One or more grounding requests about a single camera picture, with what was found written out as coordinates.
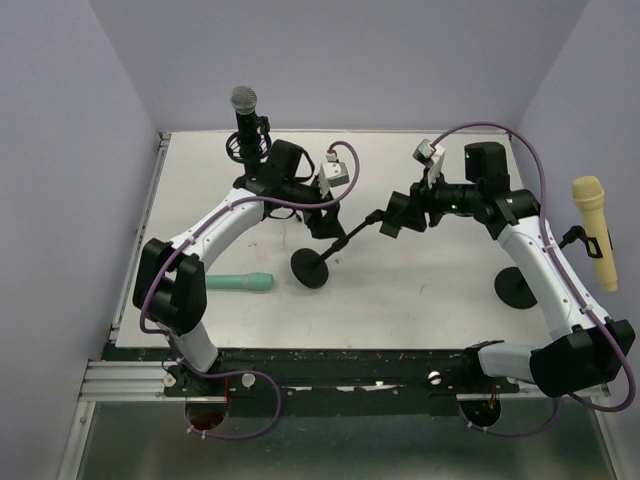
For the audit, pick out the teal microphone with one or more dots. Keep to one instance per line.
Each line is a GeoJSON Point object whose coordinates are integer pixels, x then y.
{"type": "Point", "coordinates": [253, 282]}

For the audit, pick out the black tripod mic stand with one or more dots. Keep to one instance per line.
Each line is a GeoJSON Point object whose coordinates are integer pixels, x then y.
{"type": "Point", "coordinates": [232, 146]}

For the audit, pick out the black mounting rail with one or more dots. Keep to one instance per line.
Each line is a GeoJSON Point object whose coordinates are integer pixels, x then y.
{"type": "Point", "coordinates": [266, 402]}

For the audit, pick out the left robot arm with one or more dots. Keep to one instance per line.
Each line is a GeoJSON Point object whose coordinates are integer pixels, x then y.
{"type": "Point", "coordinates": [170, 286]}

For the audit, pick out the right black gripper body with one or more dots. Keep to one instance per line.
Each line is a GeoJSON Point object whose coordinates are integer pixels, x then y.
{"type": "Point", "coordinates": [437, 197]}

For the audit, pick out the cream microphone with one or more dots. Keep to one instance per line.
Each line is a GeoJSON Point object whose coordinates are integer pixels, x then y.
{"type": "Point", "coordinates": [588, 196]}

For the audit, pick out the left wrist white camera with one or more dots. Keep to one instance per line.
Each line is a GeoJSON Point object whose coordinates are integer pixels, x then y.
{"type": "Point", "coordinates": [332, 173]}

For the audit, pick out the black microphone silver grille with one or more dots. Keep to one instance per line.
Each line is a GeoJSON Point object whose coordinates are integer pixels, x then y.
{"type": "Point", "coordinates": [244, 100]}

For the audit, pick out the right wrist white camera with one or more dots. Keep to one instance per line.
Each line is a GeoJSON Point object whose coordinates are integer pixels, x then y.
{"type": "Point", "coordinates": [432, 158]}

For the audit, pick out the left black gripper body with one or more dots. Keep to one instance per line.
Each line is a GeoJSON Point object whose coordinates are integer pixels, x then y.
{"type": "Point", "coordinates": [312, 193]}

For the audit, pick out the wrist white camera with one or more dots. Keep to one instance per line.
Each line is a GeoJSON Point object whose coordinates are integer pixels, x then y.
{"type": "Point", "coordinates": [432, 158]}
{"type": "Point", "coordinates": [332, 173]}

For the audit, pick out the black round-base mic stand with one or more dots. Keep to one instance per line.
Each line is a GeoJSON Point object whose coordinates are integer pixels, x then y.
{"type": "Point", "coordinates": [310, 268]}

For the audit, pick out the aluminium frame rail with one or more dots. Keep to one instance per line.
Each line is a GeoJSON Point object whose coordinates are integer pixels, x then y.
{"type": "Point", "coordinates": [146, 374]}

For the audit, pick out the right black round-base stand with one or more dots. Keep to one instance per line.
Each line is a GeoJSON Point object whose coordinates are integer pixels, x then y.
{"type": "Point", "coordinates": [515, 290]}

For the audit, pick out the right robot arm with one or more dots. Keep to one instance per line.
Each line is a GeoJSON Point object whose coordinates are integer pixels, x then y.
{"type": "Point", "coordinates": [586, 345]}

